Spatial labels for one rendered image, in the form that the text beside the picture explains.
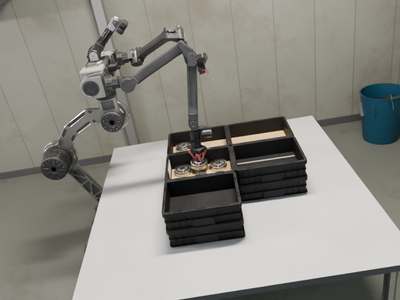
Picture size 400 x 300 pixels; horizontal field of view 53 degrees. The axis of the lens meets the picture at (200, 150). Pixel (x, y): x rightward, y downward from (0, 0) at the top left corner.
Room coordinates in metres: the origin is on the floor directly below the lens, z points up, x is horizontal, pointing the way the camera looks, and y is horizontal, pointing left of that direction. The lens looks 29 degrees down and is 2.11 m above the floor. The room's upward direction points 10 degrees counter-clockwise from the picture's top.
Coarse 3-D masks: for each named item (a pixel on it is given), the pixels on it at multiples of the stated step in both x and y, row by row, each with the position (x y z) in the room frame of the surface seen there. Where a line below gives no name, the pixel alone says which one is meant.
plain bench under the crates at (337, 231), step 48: (144, 144) 2.84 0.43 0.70; (144, 192) 2.15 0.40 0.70; (336, 192) 1.80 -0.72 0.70; (96, 240) 1.76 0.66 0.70; (144, 240) 1.68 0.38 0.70; (240, 240) 1.55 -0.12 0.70; (288, 240) 1.49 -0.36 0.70; (336, 240) 1.43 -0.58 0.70; (384, 240) 1.38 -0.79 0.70; (96, 288) 1.40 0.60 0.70; (144, 288) 1.35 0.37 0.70; (192, 288) 1.30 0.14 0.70; (240, 288) 1.25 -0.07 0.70; (288, 288) 1.24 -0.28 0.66; (384, 288) 1.32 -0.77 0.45
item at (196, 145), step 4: (192, 140) 2.08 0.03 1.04; (196, 140) 2.06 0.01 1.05; (200, 140) 2.08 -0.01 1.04; (192, 144) 2.07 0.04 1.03; (196, 144) 2.06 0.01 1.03; (200, 144) 2.07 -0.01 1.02; (188, 148) 2.11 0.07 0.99; (192, 148) 2.08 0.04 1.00; (196, 148) 2.06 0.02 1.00; (200, 148) 2.06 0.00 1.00; (204, 148) 2.06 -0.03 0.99
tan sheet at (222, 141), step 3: (210, 141) 2.44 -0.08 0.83; (213, 141) 2.43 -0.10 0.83; (216, 141) 2.43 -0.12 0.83; (219, 141) 2.42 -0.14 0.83; (222, 141) 2.41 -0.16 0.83; (225, 141) 2.40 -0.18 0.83; (201, 144) 2.42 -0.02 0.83; (204, 144) 2.41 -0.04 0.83; (207, 144) 2.41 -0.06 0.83; (210, 144) 2.40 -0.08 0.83; (213, 144) 2.39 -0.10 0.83; (216, 144) 2.38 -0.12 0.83; (219, 144) 2.38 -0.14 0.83; (222, 144) 2.37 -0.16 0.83; (225, 144) 2.36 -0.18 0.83; (174, 147) 2.45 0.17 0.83; (174, 150) 2.41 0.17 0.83
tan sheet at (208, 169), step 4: (208, 164) 2.14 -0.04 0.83; (228, 164) 2.10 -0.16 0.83; (204, 168) 2.10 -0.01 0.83; (208, 168) 2.09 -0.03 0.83; (228, 168) 2.05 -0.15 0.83; (172, 172) 2.12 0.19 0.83; (192, 172) 2.08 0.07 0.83; (196, 172) 2.07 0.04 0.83; (200, 172) 2.07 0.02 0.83; (204, 172) 2.06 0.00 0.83; (208, 172) 2.05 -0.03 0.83; (212, 172) 2.04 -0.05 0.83; (172, 176) 2.08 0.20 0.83; (176, 176) 2.07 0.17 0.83; (188, 176) 2.04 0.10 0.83
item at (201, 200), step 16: (224, 176) 1.84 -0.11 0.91; (176, 192) 1.86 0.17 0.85; (192, 192) 1.85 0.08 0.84; (208, 192) 1.84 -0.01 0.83; (224, 192) 1.81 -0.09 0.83; (176, 208) 1.75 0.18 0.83; (192, 208) 1.72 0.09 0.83; (240, 208) 1.59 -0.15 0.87; (176, 224) 1.59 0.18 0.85; (192, 224) 1.57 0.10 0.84; (208, 224) 1.57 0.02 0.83
